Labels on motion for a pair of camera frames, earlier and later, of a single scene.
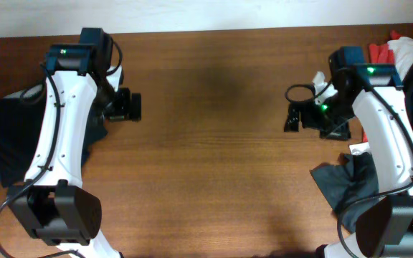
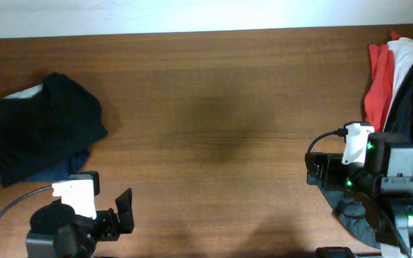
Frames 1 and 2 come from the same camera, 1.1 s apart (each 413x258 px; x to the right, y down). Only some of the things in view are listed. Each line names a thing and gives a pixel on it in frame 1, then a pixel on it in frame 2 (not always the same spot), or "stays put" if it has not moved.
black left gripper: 125,110 → 114,226
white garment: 404,50 stays put
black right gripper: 307,119 → 330,163
